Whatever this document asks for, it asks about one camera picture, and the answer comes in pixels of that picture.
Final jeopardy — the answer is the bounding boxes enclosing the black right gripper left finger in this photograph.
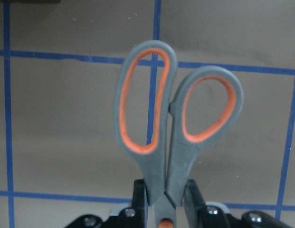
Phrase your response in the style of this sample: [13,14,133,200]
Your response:
[109,179,148,228]

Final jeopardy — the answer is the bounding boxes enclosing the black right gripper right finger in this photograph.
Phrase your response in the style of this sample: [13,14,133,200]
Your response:
[183,179,230,228]

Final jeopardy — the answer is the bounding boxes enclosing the grey orange scissors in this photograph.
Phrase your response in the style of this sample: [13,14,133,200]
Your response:
[114,40,244,228]

